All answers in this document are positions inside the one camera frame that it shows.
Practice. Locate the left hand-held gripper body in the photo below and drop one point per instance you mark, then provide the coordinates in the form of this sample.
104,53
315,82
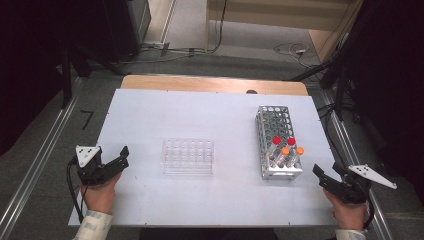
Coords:
87,155

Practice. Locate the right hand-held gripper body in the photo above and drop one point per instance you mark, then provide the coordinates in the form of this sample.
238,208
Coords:
353,190

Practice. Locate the orange-capped test tube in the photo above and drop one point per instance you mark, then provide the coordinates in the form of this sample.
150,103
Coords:
285,151
299,151

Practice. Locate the red-capped test tube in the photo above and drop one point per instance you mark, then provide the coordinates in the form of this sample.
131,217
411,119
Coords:
291,141
276,140

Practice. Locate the clear plastic tube rack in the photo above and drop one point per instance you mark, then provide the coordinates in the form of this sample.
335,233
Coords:
188,156

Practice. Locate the metal test tube rack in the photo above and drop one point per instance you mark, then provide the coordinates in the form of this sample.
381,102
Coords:
276,123

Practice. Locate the person's right hand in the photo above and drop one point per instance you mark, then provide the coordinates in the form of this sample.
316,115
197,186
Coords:
348,215

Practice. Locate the person's left hand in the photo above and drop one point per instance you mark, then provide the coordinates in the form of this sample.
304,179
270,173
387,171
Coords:
100,198

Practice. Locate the black metal stand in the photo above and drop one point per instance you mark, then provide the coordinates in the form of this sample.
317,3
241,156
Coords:
66,76
339,90

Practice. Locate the wooden table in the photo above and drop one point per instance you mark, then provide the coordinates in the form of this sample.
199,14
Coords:
200,84

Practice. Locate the dark curtain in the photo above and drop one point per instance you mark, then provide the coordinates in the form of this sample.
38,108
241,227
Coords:
33,66
393,83

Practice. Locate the black cabinet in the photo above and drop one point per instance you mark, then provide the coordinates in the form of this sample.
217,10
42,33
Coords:
126,26

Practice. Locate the wooden furniture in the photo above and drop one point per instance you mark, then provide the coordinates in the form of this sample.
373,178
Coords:
273,15

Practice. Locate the aluminium floor rail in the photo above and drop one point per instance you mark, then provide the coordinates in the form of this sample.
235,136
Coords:
346,140
36,160

